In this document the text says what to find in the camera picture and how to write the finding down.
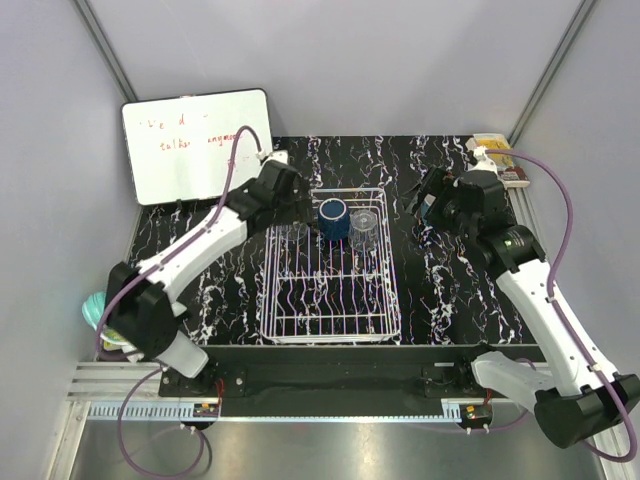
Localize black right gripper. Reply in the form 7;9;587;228
398;165;477;241

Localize light blue dotted mug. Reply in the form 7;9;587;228
420;195;434;223

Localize clear glass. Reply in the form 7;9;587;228
349;209;378;252
279;222;310;243

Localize dark blue ceramic mug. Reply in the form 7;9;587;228
318;198;350;241

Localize white wire dish rack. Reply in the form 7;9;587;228
258;187;401;344

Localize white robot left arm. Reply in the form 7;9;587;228
97;160;313;396

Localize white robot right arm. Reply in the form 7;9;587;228
405;168;639;448

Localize yellow paperback book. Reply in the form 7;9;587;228
465;133;530;188

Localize white dry-erase board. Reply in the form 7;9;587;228
121;88;273;206

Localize teal headphones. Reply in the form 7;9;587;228
81;291;106;329

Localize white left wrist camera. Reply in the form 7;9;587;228
256;150;289;165

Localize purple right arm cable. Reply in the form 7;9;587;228
482;148;640;460

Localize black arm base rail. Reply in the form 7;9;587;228
159;345;486;421

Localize white slotted cable duct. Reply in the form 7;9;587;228
87;401;220;422

